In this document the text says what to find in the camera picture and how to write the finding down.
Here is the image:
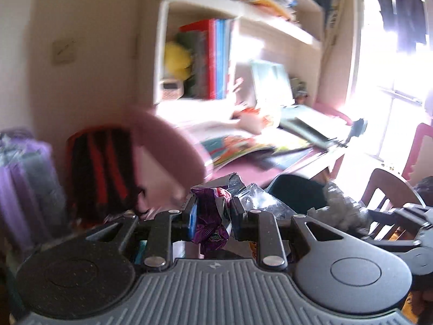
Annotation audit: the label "row of upright books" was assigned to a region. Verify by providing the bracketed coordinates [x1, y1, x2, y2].
[175, 18, 238, 100]

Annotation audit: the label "green book stand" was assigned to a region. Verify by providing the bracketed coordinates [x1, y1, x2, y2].
[250, 60, 294, 107]

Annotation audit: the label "purple and grey backpack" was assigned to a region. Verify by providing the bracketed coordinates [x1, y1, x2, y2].
[1, 128, 67, 252]

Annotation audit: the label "purple snack wrapper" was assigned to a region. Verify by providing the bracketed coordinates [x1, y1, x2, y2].
[192, 187, 231, 258]

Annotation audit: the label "brown wooden chair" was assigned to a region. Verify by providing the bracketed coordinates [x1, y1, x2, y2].
[361, 168, 426, 241]

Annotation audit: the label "colourful open picture book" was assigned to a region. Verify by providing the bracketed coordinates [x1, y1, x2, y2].
[187, 122, 312, 170]

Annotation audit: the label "white digital timer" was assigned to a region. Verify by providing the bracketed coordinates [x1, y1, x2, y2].
[160, 79, 184, 100]

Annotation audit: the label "pink study desk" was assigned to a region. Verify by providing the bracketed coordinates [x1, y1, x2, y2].
[126, 106, 347, 210]

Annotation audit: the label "dark teal trash bin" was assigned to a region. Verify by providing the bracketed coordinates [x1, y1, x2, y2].
[266, 174, 327, 214]

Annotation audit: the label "black desk clamp lamp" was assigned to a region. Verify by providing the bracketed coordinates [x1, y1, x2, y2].
[330, 118, 368, 148]

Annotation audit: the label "red and black backpack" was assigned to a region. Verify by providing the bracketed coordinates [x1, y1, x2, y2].
[67, 125, 146, 225]

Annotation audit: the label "hanging dark clothes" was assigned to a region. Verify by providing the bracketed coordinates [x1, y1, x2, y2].
[378, 0, 427, 53]

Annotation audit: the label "orange tissue pack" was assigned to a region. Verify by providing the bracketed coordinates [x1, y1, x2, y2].
[233, 107, 272, 135]

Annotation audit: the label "yellow plush toy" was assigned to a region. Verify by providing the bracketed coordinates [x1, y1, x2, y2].
[164, 41, 192, 81]

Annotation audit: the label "clear plastic wrap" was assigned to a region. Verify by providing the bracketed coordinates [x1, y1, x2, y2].
[225, 173, 295, 220]

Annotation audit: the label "white desk bookshelf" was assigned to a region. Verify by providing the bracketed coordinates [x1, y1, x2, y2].
[137, 0, 360, 109]

